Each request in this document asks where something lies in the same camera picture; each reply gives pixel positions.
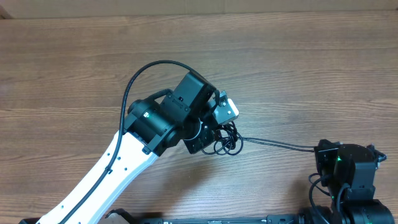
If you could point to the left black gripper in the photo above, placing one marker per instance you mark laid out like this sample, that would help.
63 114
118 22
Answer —
206 136

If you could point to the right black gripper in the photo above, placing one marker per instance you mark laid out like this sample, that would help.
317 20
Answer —
323 155

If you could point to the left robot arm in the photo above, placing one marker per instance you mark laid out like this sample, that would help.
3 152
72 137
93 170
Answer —
192 113

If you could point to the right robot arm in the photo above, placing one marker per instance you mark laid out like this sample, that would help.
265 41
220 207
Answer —
348 172

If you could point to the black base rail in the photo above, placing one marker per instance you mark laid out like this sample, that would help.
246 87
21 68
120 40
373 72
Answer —
120 216

